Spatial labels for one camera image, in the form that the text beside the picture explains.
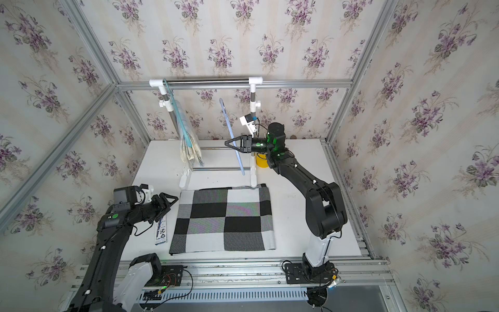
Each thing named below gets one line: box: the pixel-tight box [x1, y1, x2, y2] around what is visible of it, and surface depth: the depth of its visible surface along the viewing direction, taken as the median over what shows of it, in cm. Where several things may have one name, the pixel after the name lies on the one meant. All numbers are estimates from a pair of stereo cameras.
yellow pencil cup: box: [255, 154, 269, 169], surface depth 108 cm
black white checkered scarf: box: [169, 183, 277, 255], surface depth 88 cm
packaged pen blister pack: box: [154, 215, 168, 246], surface depth 84 cm
